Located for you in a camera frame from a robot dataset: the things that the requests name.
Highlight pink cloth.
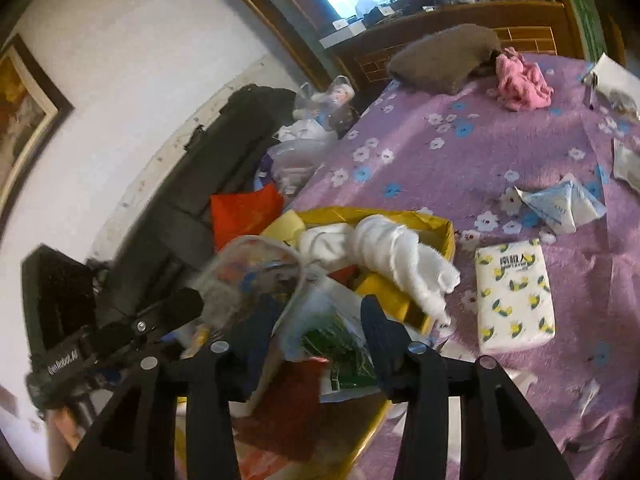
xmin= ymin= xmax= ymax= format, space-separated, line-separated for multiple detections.
xmin=496 ymin=47 xmax=553 ymax=112

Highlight yellow flower tissue pack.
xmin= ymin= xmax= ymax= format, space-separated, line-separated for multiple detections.
xmin=475 ymin=238 xmax=555 ymax=354

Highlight clear plastic container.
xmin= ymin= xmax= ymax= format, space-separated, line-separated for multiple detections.
xmin=188 ymin=235 xmax=305 ymax=339

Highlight brown plush cushion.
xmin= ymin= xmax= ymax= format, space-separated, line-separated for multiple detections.
xmin=387 ymin=24 xmax=502 ymax=96

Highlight white plastic bag sheets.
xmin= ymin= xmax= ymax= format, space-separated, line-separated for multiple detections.
xmin=582 ymin=53 xmax=639 ymax=122

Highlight clear plastic bags pile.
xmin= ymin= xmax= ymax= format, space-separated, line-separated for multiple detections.
xmin=254 ymin=75 xmax=355 ymax=200

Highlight purple floral table cloth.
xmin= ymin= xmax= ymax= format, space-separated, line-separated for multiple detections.
xmin=292 ymin=55 xmax=639 ymax=479

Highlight yellow storage box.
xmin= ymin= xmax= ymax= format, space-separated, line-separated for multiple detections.
xmin=174 ymin=205 xmax=458 ymax=480

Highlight red tote bag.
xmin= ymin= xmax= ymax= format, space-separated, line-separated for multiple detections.
xmin=210 ymin=183 xmax=284 ymax=250

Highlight black sofa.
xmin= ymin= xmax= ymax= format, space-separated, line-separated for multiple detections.
xmin=96 ymin=84 xmax=295 ymax=323

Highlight framed wall picture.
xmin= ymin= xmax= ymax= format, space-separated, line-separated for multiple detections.
xmin=1 ymin=35 xmax=74 ymax=222

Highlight white towel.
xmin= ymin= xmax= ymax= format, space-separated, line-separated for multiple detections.
xmin=297 ymin=214 xmax=460 ymax=325

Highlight wooden framed glass partition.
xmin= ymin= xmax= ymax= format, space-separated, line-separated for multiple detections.
xmin=199 ymin=0 xmax=626 ymax=91

